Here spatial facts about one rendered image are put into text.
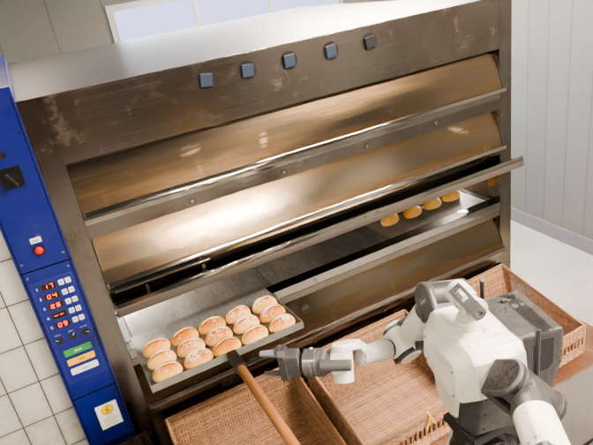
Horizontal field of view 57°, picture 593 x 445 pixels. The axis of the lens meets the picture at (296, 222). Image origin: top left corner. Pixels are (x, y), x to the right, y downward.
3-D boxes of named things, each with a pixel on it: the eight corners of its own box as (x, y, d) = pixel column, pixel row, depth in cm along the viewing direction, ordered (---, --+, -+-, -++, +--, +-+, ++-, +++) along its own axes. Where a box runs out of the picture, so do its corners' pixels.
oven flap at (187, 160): (85, 220, 177) (64, 160, 175) (499, 93, 241) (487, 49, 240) (85, 219, 172) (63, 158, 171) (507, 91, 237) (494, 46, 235)
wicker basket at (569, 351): (416, 352, 265) (413, 304, 254) (501, 307, 287) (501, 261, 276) (495, 410, 225) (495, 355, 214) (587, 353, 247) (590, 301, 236)
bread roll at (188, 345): (203, 342, 196) (199, 329, 193) (208, 351, 190) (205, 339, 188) (176, 352, 192) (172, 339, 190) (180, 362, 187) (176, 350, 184)
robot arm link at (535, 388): (542, 447, 121) (525, 405, 134) (574, 424, 118) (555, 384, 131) (503, 417, 120) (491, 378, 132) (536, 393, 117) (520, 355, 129)
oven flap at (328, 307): (148, 406, 208) (131, 358, 206) (500, 249, 273) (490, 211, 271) (150, 409, 204) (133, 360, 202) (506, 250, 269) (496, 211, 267)
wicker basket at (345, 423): (307, 406, 244) (297, 356, 233) (409, 354, 265) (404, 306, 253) (370, 482, 203) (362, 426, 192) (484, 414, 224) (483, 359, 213)
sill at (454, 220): (127, 351, 205) (124, 343, 203) (491, 206, 270) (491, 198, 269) (131, 359, 200) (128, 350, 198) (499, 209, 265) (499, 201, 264)
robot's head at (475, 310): (477, 295, 145) (461, 278, 142) (495, 312, 137) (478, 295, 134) (460, 311, 146) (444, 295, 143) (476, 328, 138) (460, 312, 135)
